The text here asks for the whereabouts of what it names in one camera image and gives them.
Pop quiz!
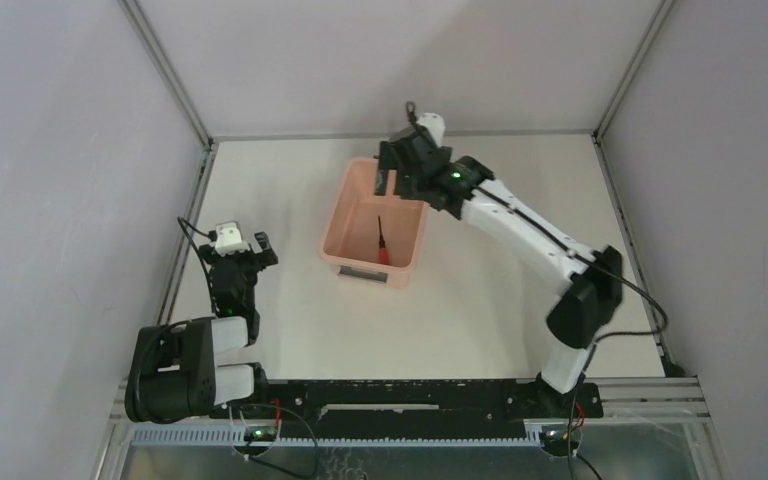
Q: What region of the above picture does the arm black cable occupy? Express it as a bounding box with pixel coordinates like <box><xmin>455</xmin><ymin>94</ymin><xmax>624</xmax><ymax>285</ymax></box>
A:
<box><xmin>405</xmin><ymin>100</ymin><xmax>670</xmax><ymax>480</ymax></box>
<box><xmin>176</xmin><ymin>217</ymin><xmax>220</xmax><ymax>313</ymax></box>

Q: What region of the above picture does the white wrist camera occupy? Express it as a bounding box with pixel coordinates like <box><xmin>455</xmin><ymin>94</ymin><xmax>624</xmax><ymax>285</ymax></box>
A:
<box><xmin>417</xmin><ymin>112</ymin><xmax>446</xmax><ymax>147</ymax></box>
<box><xmin>214</xmin><ymin>221</ymin><xmax>250</xmax><ymax>256</ymax></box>

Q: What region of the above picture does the right controller board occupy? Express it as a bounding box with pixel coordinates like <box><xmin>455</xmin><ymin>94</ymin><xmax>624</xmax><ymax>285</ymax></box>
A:
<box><xmin>539</xmin><ymin>429</ymin><xmax>579</xmax><ymax>458</ymax></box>

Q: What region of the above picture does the red handled screwdriver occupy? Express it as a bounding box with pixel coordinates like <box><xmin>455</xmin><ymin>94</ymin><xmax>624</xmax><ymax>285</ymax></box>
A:
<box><xmin>377</xmin><ymin>216</ymin><xmax>391</xmax><ymax>265</ymax></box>

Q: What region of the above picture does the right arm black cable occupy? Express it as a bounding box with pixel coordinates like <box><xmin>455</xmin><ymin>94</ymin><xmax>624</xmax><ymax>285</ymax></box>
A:
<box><xmin>405</xmin><ymin>100</ymin><xmax>670</xmax><ymax>480</ymax></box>

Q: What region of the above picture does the white slotted cable duct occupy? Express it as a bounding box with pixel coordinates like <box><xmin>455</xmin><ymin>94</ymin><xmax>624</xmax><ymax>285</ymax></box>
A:
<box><xmin>130</xmin><ymin>424</ymin><xmax>542</xmax><ymax>447</ymax></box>

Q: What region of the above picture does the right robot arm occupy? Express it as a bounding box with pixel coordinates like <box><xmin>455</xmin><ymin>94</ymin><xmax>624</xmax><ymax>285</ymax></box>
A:
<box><xmin>375</xmin><ymin>124</ymin><xmax>623</xmax><ymax>416</ymax></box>

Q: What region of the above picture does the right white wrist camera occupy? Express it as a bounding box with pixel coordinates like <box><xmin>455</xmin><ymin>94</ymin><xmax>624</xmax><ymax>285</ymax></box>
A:
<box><xmin>417</xmin><ymin>112</ymin><xmax>446</xmax><ymax>147</ymax></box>

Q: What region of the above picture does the controller board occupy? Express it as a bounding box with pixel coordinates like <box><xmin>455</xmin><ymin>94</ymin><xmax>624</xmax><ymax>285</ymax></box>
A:
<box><xmin>539</xmin><ymin>429</ymin><xmax>579</xmax><ymax>458</ymax></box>
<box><xmin>244</xmin><ymin>427</ymin><xmax>278</xmax><ymax>443</ymax></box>

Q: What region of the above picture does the left controller board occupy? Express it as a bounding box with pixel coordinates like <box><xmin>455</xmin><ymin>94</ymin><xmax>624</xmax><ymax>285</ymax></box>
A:
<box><xmin>244</xmin><ymin>427</ymin><xmax>278</xmax><ymax>443</ymax></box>

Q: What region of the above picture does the pink plastic bin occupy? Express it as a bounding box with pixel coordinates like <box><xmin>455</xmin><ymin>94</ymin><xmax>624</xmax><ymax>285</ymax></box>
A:
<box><xmin>319</xmin><ymin>157</ymin><xmax>429</xmax><ymax>289</ymax></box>

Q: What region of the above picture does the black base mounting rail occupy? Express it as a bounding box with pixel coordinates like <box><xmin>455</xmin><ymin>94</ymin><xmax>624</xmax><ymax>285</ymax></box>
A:
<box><xmin>251</xmin><ymin>378</ymin><xmax>604</xmax><ymax>441</ymax></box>

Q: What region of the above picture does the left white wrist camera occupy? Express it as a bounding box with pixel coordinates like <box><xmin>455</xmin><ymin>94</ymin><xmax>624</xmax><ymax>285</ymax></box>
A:
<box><xmin>214</xmin><ymin>221</ymin><xmax>250</xmax><ymax>256</ymax></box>

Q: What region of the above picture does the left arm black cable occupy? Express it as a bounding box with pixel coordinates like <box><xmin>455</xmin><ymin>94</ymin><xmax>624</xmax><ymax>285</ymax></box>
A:
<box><xmin>176</xmin><ymin>217</ymin><xmax>220</xmax><ymax>313</ymax></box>

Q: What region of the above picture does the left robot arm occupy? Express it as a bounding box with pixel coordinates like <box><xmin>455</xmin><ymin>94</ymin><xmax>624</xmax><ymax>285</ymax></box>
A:
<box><xmin>124</xmin><ymin>231</ymin><xmax>278</xmax><ymax>424</ymax></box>

